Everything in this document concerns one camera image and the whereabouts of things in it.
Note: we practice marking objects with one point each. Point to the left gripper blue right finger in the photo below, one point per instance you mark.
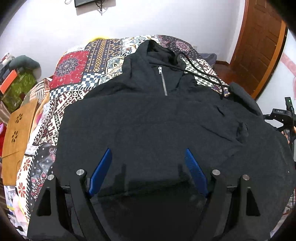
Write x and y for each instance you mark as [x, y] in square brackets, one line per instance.
[244, 220]

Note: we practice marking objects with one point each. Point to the brown wooden door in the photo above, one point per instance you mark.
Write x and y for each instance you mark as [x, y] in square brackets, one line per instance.
[259, 46]

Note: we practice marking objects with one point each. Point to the small black wall monitor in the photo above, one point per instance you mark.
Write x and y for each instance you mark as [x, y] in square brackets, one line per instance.
[79, 3]

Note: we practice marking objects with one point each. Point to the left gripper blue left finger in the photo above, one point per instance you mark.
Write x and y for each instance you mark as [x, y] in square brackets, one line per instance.
[50, 219]

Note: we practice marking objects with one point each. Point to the dark green cushion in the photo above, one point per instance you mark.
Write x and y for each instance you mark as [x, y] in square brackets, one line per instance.
[26, 63]

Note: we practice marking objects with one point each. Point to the black zip hoodie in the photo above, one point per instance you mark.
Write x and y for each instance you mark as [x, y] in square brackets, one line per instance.
[148, 116]

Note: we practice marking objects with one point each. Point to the green camouflage bag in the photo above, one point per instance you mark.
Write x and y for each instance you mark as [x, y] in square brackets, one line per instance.
[14, 95]

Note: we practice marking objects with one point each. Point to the brown wooden board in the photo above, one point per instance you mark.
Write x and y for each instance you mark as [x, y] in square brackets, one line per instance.
[16, 140]

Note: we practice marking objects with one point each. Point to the yellow hoop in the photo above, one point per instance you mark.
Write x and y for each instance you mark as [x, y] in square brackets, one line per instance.
[99, 38]

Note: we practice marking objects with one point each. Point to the patchwork patterned bedspread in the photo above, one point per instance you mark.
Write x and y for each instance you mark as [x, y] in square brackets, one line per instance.
[76, 73]

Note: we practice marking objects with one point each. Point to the orange box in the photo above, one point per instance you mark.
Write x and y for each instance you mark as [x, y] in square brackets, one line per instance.
[8, 81]

